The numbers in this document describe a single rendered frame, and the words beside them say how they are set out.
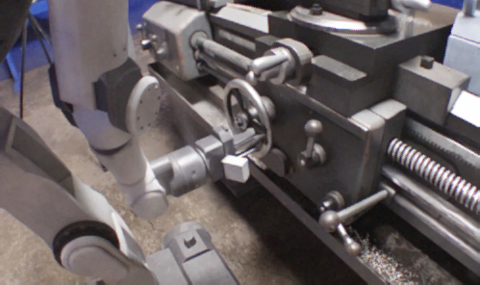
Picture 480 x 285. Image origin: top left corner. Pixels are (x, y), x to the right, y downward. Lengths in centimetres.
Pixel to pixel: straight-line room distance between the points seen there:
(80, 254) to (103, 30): 43
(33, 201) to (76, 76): 31
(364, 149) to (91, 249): 54
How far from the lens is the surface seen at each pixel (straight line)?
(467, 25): 72
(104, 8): 33
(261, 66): 53
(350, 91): 58
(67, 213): 63
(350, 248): 68
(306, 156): 68
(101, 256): 65
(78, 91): 37
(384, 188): 74
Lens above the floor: 112
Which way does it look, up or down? 35 degrees down
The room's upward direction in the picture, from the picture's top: 6 degrees counter-clockwise
